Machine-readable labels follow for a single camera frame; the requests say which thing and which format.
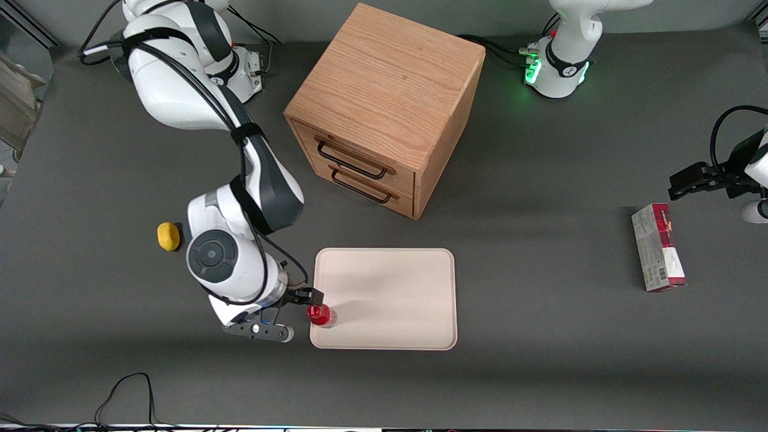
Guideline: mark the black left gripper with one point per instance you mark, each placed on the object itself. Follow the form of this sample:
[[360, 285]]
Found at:
[[725, 176]]

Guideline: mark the wooden drawer cabinet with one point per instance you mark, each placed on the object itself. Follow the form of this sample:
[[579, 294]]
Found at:
[[390, 84]]

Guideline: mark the wooden drawer front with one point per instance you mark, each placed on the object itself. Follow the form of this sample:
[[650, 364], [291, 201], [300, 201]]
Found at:
[[403, 203], [402, 180]]

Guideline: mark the beige plastic tray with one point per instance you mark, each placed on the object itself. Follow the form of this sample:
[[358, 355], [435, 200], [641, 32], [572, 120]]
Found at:
[[396, 300]]

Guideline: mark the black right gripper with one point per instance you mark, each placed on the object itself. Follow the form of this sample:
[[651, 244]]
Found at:
[[298, 296]]

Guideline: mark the beige furniture piece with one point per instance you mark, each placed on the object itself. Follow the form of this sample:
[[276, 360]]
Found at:
[[18, 102]]

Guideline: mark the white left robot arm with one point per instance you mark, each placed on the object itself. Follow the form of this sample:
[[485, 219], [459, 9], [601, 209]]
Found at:
[[570, 36]]

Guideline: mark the grey and red carton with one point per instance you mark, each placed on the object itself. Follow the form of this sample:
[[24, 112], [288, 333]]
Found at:
[[657, 252]]

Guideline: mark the red coke bottle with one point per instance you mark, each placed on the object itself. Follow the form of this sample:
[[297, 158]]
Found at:
[[321, 316]]

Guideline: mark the black frame rail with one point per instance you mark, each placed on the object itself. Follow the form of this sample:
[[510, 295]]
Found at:
[[30, 24], [761, 23]]

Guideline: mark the yellow toy lemon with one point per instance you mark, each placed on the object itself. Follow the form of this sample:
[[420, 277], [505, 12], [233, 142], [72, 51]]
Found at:
[[168, 236]]

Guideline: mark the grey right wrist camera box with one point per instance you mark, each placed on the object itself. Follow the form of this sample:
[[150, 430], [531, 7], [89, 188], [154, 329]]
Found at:
[[264, 332]]

